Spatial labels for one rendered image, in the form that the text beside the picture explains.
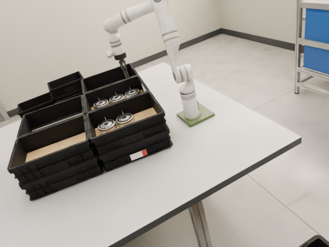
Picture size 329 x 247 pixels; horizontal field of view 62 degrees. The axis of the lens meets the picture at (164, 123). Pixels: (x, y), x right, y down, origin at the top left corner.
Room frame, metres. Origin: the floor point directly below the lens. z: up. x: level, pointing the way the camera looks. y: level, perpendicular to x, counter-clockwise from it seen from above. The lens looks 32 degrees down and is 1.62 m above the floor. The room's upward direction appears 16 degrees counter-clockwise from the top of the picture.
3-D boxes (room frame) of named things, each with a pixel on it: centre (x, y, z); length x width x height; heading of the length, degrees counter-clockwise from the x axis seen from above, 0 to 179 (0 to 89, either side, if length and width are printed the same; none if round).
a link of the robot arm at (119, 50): (1.67, 0.17, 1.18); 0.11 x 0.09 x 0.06; 98
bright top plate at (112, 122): (1.37, 0.32, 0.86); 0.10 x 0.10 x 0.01
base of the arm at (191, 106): (1.44, -0.18, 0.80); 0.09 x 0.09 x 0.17; 19
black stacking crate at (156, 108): (1.32, 0.20, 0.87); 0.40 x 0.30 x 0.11; 100
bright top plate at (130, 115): (1.38, 0.21, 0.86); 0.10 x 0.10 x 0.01
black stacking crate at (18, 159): (1.25, 0.60, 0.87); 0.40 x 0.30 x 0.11; 100
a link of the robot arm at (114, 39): (1.68, 0.15, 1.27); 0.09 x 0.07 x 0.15; 172
